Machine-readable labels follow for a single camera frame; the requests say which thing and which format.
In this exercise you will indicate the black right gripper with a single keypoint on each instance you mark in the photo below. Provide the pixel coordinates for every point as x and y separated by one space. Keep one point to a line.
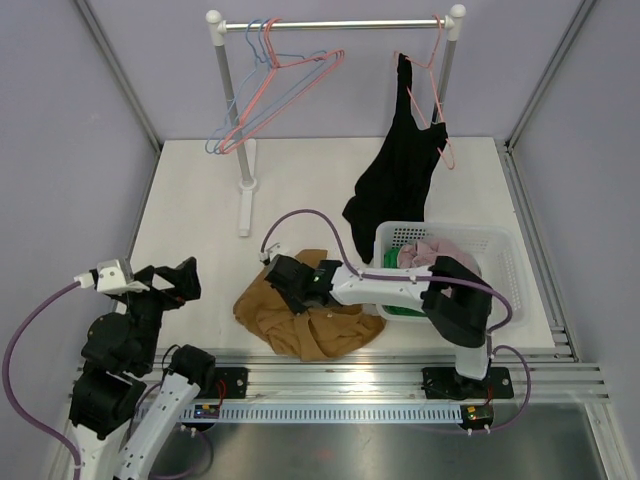
297 307

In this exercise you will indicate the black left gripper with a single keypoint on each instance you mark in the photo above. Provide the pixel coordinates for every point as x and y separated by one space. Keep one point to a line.
183 276

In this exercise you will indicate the mustard brown tank top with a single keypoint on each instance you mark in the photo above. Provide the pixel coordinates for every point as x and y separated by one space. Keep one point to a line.
317 334

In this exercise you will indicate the green tank top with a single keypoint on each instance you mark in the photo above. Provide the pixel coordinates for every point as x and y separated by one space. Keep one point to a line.
390 261

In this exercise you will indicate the pink tank top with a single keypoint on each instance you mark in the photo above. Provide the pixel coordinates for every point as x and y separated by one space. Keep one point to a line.
425 252

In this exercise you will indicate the black tank top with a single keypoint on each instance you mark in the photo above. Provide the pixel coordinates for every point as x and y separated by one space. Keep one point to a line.
396 184

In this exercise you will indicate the light blue hanger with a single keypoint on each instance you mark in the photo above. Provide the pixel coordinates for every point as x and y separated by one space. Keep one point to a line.
240 110
270 100

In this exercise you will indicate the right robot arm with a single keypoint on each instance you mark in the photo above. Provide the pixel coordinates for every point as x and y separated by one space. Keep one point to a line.
454 300

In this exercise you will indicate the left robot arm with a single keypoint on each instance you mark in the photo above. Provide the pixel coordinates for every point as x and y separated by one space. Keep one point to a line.
119 351

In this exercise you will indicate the white and chrome clothes rack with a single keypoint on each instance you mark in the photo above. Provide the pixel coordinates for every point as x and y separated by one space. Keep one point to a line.
235 134

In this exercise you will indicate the white plastic laundry basket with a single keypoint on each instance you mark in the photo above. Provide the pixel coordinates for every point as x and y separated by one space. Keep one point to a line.
493 248

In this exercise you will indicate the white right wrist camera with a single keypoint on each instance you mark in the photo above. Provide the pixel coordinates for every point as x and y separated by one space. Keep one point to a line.
268 253

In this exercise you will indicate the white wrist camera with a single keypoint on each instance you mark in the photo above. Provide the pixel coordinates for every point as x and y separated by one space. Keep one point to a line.
112 277
268 253

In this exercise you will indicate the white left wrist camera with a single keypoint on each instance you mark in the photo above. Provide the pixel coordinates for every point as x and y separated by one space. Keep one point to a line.
112 277

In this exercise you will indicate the white slotted cable duct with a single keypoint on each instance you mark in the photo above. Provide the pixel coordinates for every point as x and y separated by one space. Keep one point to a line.
324 414

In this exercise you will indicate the left aluminium frame post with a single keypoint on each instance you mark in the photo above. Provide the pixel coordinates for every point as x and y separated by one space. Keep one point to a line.
107 52

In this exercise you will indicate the aluminium frame post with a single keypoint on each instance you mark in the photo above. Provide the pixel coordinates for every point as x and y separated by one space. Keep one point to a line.
107 52
568 38

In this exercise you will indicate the right aluminium frame post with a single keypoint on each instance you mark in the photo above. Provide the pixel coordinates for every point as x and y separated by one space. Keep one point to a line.
568 38

